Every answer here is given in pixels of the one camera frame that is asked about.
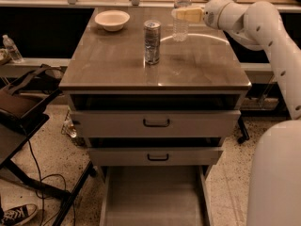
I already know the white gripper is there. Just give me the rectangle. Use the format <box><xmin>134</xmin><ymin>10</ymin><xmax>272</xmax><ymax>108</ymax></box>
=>
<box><xmin>171</xmin><ymin>0</ymin><xmax>233</xmax><ymax>30</ymax></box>

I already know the clear plastic water bottle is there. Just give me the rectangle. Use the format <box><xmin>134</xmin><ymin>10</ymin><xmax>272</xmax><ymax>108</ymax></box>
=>
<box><xmin>172</xmin><ymin>0</ymin><xmax>192</xmax><ymax>41</ymax></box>

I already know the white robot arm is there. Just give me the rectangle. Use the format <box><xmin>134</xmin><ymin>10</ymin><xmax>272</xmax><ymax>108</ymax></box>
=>
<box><xmin>172</xmin><ymin>0</ymin><xmax>301</xmax><ymax>226</ymax></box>

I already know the grey drawer cabinet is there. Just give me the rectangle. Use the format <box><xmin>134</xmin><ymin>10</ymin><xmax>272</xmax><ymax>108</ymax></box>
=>
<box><xmin>60</xmin><ymin>8</ymin><xmax>250</xmax><ymax>226</ymax></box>

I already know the small background water bottle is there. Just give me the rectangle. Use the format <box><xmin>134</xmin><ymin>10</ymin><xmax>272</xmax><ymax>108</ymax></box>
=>
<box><xmin>3</xmin><ymin>35</ymin><xmax>24</xmax><ymax>63</ymax></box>

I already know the open bottom drawer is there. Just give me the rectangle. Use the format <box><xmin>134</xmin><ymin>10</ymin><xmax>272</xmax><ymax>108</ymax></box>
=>
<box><xmin>100</xmin><ymin>166</ymin><xmax>214</xmax><ymax>226</ymax></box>

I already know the silver drink can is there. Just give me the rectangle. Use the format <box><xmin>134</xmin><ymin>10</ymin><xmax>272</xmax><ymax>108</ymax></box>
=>
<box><xmin>144</xmin><ymin>20</ymin><xmax>161</xmax><ymax>65</ymax></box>

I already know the white paper bowl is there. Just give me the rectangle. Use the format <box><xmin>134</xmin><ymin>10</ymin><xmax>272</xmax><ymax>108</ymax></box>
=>
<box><xmin>95</xmin><ymin>10</ymin><xmax>130</xmax><ymax>32</ymax></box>

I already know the black caster wheel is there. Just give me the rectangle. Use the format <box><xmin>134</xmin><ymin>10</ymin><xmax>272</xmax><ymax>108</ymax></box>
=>
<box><xmin>237</xmin><ymin>117</ymin><xmax>249</xmax><ymax>144</ymax></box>

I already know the black side table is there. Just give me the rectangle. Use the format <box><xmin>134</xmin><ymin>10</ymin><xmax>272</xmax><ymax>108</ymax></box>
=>
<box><xmin>0</xmin><ymin>113</ymin><xmax>97</xmax><ymax>226</ymax></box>

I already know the black canvas sneaker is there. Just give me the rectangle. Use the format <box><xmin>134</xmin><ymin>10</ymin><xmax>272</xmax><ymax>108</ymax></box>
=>
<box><xmin>0</xmin><ymin>203</ymin><xmax>38</xmax><ymax>226</ymax></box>

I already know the top drawer with handle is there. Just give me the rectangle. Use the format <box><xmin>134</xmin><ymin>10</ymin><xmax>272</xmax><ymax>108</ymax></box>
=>
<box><xmin>71</xmin><ymin>110</ymin><xmax>240</xmax><ymax>138</ymax></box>

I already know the drawer with handle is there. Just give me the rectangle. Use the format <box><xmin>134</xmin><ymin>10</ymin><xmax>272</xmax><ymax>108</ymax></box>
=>
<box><xmin>71</xmin><ymin>110</ymin><xmax>240</xmax><ymax>138</ymax></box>
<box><xmin>87</xmin><ymin>147</ymin><xmax>223</xmax><ymax>166</ymax></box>

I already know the middle drawer with handle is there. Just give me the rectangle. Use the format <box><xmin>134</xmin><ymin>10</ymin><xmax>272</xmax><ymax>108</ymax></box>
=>
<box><xmin>87</xmin><ymin>147</ymin><xmax>223</xmax><ymax>166</ymax></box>

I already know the wire basket on floor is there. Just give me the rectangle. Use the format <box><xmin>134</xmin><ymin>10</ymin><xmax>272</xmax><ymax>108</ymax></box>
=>
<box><xmin>61</xmin><ymin>110</ymin><xmax>86</xmax><ymax>147</ymax></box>

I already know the dark bag with strap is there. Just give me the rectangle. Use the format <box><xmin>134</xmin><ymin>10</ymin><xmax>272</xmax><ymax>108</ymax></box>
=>
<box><xmin>0</xmin><ymin>64</ymin><xmax>64</xmax><ymax>134</ymax></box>

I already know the black floor cable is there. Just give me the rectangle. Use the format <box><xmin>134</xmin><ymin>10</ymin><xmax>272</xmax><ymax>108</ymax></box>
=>
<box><xmin>18</xmin><ymin>125</ymin><xmax>78</xmax><ymax>226</ymax></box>

